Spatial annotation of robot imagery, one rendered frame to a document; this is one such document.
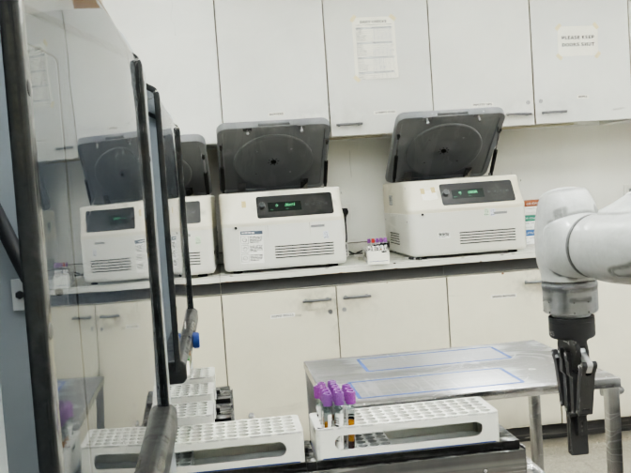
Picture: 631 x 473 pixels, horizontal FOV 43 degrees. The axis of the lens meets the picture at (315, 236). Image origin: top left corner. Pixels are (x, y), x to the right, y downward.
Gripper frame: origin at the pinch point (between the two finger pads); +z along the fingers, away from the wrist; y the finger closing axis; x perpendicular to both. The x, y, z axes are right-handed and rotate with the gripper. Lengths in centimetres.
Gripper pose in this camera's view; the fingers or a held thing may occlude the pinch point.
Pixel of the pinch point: (577, 433)
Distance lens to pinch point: 147.3
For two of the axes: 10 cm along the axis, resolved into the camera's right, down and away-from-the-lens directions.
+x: 9.9, -0.8, 1.1
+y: 1.2, 0.4, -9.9
